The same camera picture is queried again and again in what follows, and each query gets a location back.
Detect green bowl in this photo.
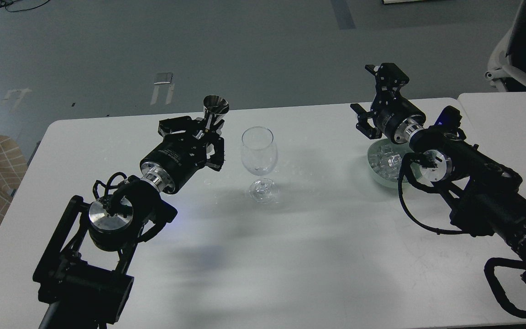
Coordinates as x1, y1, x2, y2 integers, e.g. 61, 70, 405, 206
365, 138, 412, 189

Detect grey floor plate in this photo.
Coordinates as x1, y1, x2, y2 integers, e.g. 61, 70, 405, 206
153, 72, 173, 85

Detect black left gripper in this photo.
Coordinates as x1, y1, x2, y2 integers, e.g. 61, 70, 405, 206
140, 117, 225, 194

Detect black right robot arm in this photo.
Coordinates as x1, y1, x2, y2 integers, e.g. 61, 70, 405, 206
350, 63, 526, 319

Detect clear wine glass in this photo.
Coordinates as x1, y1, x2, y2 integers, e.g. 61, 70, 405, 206
241, 126, 278, 203

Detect clear ice cubes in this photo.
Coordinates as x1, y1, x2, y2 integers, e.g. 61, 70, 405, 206
368, 141, 405, 181

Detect steel cocktail jigger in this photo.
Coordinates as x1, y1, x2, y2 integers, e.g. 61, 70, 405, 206
203, 95, 230, 135

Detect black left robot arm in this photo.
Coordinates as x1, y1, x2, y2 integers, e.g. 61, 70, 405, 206
33, 114, 225, 329

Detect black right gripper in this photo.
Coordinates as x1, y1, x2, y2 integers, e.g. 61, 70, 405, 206
350, 63, 426, 143

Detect black floor cables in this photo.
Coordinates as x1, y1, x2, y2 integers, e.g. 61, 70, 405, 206
0, 0, 50, 19

